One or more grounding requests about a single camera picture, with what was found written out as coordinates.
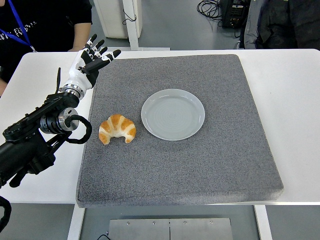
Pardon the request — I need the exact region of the black electronics box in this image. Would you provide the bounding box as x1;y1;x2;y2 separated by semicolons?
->
219;0;251;29

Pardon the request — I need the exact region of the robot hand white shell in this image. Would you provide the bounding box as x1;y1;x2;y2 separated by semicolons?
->
62;33;122;91

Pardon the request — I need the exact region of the grey felt mat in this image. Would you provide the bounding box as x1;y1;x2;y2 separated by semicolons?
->
75;53;285;209

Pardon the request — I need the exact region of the black cable on white post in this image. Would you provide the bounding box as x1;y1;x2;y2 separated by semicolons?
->
121;8;138;26

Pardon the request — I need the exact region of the grey metal plate with screws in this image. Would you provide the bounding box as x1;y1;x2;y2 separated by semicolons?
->
107;217;234;240

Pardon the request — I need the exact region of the white cabinet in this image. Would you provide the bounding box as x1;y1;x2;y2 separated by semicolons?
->
92;0;143;39

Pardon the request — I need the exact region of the person in dark jacket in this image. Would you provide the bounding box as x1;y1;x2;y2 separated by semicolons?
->
238;0;320;50

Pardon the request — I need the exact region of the croissant bread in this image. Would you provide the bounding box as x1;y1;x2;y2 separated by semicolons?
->
98;113;137;145

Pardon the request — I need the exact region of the grey round plate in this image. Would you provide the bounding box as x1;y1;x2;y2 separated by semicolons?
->
140;88;206;142

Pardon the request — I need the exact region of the person with lanyard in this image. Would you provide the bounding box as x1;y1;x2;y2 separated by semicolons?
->
0;0;93;98

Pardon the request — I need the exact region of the white stand post with base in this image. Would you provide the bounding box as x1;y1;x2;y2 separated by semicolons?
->
99;0;171;52

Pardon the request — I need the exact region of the white table leg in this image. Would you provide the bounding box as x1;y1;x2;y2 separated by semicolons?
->
66;203;86;240
253;204;273;240

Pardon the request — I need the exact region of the black floor cable bundle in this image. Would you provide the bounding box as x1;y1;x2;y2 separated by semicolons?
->
196;0;224;27

